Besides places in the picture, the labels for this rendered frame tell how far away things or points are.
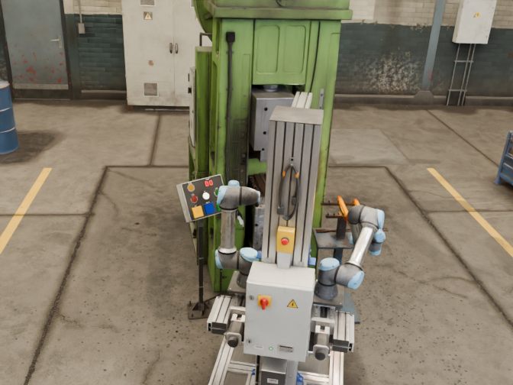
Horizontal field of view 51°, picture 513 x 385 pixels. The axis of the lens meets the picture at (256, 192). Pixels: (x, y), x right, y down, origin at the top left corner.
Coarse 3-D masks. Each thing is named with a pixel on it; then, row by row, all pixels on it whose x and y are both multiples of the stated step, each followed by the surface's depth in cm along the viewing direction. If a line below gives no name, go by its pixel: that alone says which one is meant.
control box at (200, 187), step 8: (216, 176) 401; (184, 184) 386; (192, 184) 389; (200, 184) 393; (208, 184) 396; (216, 184) 400; (184, 192) 385; (192, 192) 388; (200, 192) 392; (208, 192) 396; (184, 200) 386; (200, 200) 391; (208, 200) 395; (216, 200) 398; (184, 208) 388; (216, 208) 397; (192, 216) 386; (208, 216) 394
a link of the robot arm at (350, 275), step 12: (360, 216) 340; (372, 216) 336; (384, 216) 342; (372, 228) 335; (360, 240) 332; (360, 252) 328; (348, 264) 325; (360, 264) 327; (348, 276) 321; (360, 276) 321
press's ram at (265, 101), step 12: (252, 96) 400; (264, 96) 392; (276, 96) 393; (288, 96) 394; (252, 108) 402; (264, 108) 391; (252, 120) 404; (264, 120) 394; (252, 132) 406; (264, 132) 399; (252, 144) 409; (264, 144) 403
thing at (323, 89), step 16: (320, 32) 389; (336, 32) 391; (320, 48) 394; (336, 48) 397; (320, 64) 399; (336, 64) 403; (320, 80) 405; (320, 96) 410; (320, 160) 435; (320, 176) 441; (320, 192) 448; (320, 208) 454; (320, 224) 461
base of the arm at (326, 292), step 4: (316, 284) 337; (320, 284) 333; (324, 284) 330; (332, 284) 331; (336, 284) 335; (316, 288) 335; (320, 288) 333; (324, 288) 331; (328, 288) 331; (332, 288) 332; (336, 288) 334; (316, 292) 335; (320, 292) 333; (324, 292) 332; (328, 292) 331; (332, 292) 333; (336, 292) 334; (320, 296) 333; (324, 296) 332; (328, 296) 332; (332, 296) 333; (336, 296) 335
